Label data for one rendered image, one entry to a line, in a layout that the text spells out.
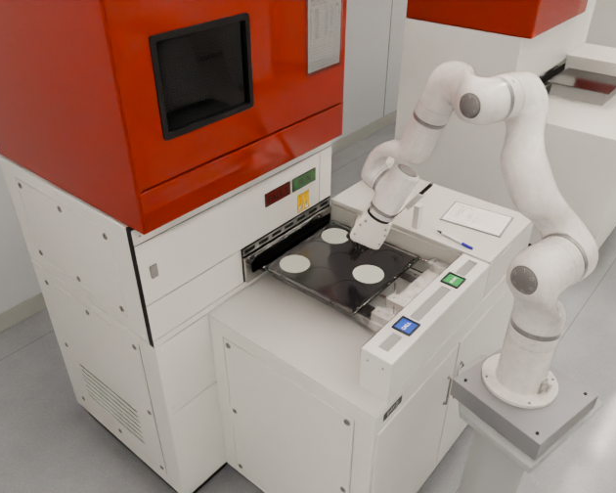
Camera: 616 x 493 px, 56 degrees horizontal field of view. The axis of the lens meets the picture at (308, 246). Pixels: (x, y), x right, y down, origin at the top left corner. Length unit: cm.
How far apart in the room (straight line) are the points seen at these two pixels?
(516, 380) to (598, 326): 182
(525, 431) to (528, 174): 60
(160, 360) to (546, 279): 109
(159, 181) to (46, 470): 151
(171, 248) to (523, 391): 98
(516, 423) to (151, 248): 101
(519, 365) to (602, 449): 128
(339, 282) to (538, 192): 71
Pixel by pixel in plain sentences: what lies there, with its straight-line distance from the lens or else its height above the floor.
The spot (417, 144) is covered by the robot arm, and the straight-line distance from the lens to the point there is 154.
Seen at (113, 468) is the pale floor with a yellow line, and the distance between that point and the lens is 256.
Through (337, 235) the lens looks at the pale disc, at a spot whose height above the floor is 90.
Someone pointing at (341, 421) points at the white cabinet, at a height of 73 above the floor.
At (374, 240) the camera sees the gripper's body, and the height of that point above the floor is 105.
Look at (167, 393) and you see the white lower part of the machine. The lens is 190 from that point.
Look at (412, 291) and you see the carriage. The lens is 182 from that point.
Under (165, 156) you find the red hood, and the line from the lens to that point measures 144.
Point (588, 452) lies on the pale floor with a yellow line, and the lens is 273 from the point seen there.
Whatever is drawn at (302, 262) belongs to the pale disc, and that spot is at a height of 90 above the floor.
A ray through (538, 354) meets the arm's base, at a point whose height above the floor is 102.
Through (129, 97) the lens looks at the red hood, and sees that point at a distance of 134.
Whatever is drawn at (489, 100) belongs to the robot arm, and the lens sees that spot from 130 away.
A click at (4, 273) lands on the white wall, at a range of 321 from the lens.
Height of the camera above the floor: 200
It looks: 34 degrees down
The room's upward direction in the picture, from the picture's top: straight up
